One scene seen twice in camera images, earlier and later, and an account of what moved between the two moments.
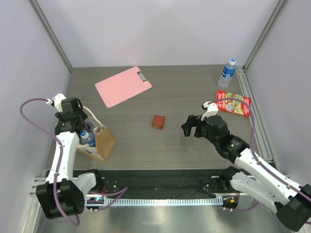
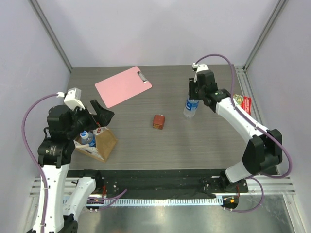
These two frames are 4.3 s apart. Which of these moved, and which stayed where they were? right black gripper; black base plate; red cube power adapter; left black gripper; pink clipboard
Moved: left black gripper; right black gripper
Stayed: black base plate; red cube power adapter; pink clipboard
